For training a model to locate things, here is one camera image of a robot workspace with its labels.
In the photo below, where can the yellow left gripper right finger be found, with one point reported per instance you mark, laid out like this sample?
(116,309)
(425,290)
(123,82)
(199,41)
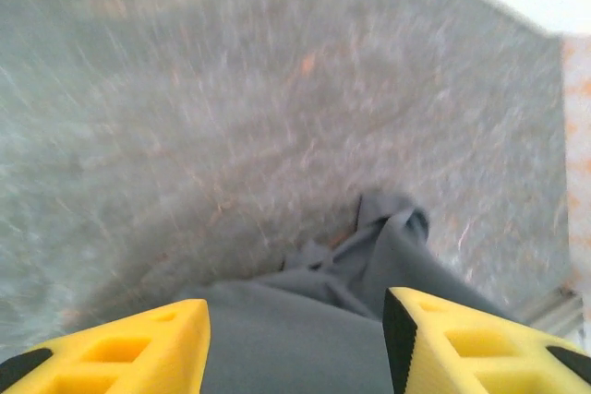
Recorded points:
(485,352)

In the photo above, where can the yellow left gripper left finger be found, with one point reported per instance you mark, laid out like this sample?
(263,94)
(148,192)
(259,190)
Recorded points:
(115,357)

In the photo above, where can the grey t-shirt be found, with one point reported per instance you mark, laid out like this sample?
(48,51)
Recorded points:
(295,343)

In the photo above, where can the aluminium side rail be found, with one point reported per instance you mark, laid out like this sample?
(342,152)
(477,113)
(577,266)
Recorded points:
(554,311)

